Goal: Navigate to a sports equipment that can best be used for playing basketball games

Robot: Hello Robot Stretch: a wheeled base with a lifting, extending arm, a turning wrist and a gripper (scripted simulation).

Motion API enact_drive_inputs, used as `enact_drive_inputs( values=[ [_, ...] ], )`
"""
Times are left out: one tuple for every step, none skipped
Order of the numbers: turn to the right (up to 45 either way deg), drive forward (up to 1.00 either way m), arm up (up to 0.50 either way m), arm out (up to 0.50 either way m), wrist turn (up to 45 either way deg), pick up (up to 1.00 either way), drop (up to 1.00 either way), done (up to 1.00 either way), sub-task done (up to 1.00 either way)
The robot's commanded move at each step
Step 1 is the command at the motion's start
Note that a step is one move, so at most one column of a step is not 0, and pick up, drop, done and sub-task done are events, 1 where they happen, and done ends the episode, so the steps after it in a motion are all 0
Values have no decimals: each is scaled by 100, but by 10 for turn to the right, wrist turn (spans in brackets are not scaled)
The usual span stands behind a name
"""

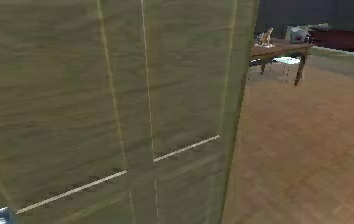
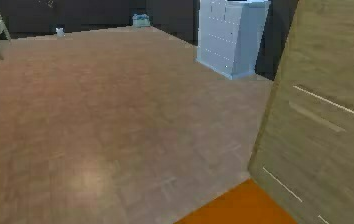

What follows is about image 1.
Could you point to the tan animal statue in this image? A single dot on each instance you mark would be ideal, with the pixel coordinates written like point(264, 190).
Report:
point(265, 38)

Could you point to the olive wooden door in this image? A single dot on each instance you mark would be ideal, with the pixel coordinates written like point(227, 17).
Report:
point(118, 100)

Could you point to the grey box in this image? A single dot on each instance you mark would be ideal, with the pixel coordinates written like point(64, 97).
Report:
point(297, 34)

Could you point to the brown wooden table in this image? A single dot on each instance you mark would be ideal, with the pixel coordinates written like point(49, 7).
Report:
point(278, 50)

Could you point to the dark red sofa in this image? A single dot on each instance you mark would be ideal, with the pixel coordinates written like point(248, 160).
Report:
point(341, 40)

